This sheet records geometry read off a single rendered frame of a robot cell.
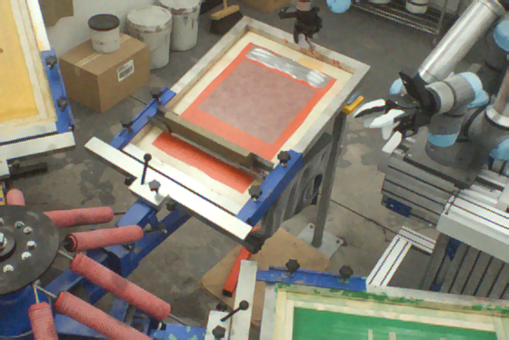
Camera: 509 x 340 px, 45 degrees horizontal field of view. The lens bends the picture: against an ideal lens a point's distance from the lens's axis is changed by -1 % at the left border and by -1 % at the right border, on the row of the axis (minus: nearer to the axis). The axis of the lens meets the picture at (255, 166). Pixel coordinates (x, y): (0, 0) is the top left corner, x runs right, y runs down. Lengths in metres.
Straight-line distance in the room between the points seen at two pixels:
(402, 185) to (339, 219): 1.44
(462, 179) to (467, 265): 0.61
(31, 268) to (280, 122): 1.07
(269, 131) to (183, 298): 1.18
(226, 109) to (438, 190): 0.81
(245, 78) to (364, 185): 1.59
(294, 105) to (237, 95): 0.22
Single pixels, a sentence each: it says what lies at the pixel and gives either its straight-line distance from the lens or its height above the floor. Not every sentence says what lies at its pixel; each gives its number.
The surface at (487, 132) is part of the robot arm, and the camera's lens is 1.87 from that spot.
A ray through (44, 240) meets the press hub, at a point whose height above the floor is 1.31.
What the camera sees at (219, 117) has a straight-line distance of 2.28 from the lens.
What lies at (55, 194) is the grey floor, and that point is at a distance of 3.68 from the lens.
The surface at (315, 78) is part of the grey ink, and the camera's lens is 2.36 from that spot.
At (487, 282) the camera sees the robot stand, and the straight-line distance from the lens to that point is 2.54.
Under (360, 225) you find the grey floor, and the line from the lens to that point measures 3.53.
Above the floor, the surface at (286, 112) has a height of 1.16.
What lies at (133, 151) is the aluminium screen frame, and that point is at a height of 1.07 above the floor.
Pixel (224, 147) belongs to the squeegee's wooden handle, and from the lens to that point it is 2.07.
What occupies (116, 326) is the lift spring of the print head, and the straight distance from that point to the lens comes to 1.64.
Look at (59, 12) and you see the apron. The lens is 4.20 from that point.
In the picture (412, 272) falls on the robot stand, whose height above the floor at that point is 0.21.
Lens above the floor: 2.48
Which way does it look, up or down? 41 degrees down
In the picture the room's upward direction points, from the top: 5 degrees clockwise
